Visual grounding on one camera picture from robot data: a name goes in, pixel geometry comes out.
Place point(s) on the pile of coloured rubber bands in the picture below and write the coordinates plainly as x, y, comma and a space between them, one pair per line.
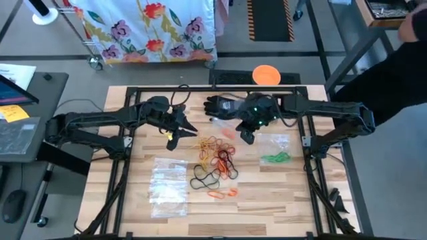
203, 146

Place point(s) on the white paper sheet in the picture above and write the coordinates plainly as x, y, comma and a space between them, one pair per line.
20, 71

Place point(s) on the black round desk knob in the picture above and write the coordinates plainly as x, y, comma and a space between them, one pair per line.
47, 76

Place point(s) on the black pole white base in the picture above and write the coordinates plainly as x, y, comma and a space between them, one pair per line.
45, 18

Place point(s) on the black office desk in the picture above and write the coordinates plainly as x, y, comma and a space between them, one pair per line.
50, 100

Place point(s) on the black hazard-striped floor mat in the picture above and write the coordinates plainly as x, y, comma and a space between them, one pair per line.
270, 20

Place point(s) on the person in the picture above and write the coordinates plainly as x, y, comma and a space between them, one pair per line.
383, 86

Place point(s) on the black aluminium table frame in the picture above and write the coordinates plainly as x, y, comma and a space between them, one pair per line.
217, 89

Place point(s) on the black grate floor mat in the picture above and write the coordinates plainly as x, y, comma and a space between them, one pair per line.
233, 78

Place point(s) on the black computer mouse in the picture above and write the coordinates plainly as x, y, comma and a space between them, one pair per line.
13, 203

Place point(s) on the grey plastic sleeve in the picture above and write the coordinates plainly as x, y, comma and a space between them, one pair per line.
16, 136

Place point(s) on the black work glove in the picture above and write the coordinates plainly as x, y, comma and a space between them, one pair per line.
217, 98
223, 106

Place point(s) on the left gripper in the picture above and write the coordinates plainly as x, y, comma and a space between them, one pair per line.
166, 116

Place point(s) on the wood-topped grey workbench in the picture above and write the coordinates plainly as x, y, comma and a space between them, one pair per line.
353, 53

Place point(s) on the pile of clear plastic bags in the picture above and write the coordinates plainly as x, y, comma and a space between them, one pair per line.
166, 186

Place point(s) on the orange disc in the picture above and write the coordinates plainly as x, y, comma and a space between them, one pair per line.
267, 75

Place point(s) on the pink cloth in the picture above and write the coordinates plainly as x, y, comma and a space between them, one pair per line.
221, 13

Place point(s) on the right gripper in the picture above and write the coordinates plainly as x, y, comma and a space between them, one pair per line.
260, 111

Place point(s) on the black plastic wedge piece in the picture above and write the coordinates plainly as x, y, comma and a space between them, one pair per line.
347, 226
340, 206
334, 195

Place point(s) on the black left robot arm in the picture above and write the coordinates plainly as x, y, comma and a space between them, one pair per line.
100, 121

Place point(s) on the black computer monitor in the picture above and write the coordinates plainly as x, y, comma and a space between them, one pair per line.
13, 95

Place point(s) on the floral print cloth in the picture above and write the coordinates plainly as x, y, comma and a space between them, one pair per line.
150, 30

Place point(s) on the green rubber band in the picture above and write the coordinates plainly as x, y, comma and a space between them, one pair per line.
268, 159
277, 157
286, 155

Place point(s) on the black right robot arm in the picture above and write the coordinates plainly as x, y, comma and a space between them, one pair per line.
327, 108

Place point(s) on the yellow sticky note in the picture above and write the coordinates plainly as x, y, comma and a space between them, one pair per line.
13, 113

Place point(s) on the black parts tray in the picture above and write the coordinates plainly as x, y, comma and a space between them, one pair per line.
387, 9

